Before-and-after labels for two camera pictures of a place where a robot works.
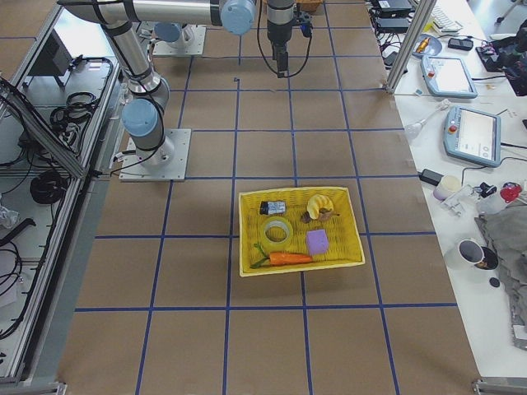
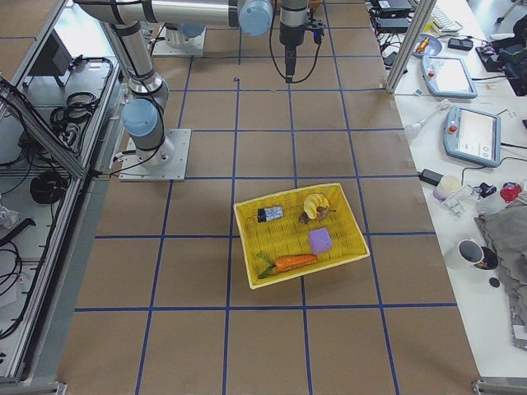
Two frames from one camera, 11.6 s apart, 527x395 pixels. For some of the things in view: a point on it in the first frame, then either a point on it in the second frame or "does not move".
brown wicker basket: (309, 6) does not move
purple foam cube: (318, 241) does not move
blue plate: (427, 45) does not move
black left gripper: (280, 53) → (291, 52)
